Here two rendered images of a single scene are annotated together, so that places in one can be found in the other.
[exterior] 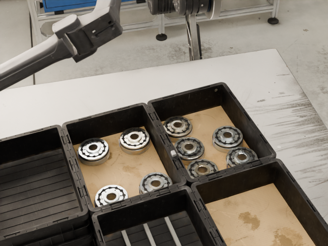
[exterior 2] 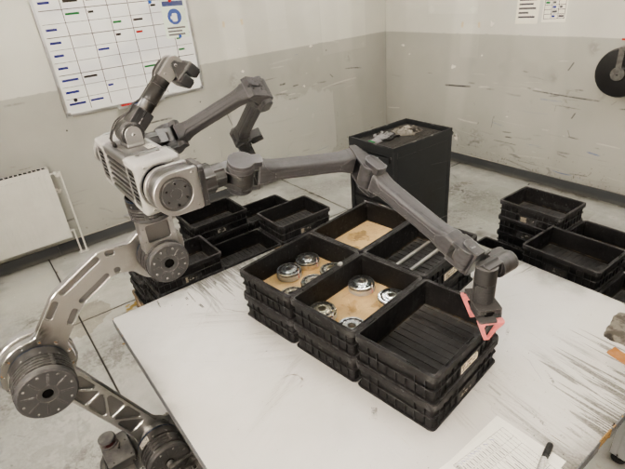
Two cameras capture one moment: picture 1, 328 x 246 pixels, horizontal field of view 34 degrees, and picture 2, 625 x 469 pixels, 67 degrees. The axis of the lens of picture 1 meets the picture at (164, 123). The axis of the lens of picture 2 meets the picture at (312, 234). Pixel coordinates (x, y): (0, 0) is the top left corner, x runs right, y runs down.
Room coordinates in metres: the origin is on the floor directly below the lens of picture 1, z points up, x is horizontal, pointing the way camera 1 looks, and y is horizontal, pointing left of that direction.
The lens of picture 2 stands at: (1.85, 1.36, 1.91)
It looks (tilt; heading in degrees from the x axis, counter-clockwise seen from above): 28 degrees down; 246
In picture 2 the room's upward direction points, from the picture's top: 5 degrees counter-clockwise
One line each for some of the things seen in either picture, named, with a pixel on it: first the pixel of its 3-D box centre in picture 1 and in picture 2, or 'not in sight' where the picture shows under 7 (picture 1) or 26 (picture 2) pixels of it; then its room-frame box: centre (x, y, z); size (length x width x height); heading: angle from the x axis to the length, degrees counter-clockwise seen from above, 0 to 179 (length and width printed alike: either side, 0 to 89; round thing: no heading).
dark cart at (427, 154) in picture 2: not in sight; (400, 189); (-0.12, -1.39, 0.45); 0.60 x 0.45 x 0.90; 11
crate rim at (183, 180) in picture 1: (120, 153); (357, 290); (1.16, 0.14, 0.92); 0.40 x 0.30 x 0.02; 19
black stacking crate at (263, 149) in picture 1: (207, 140); (300, 274); (1.25, -0.14, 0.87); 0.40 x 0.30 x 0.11; 19
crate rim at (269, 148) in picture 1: (208, 129); (299, 263); (1.25, -0.14, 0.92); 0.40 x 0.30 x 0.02; 19
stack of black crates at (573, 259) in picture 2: not in sight; (566, 283); (-0.19, 0.02, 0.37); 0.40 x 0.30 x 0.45; 101
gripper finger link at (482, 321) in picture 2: not in sight; (485, 322); (1.06, 0.65, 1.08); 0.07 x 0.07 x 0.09; 68
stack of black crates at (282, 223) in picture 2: not in sight; (296, 240); (0.82, -1.26, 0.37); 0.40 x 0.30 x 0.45; 11
